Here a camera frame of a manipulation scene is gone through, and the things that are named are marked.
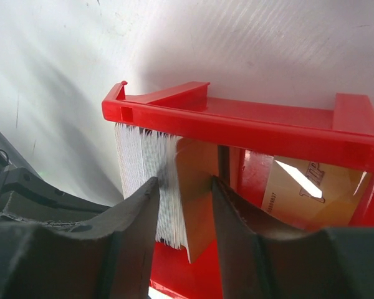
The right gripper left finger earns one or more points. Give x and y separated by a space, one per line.
108 256

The fallen gold VIP card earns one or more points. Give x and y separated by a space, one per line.
310 195

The gold vip card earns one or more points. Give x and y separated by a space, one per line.
310 195
197 163

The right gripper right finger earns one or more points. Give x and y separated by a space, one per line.
262 257

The red plastic bin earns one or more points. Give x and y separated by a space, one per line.
248 136

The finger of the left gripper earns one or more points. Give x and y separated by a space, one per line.
24 197

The white card stack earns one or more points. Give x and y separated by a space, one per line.
149 155

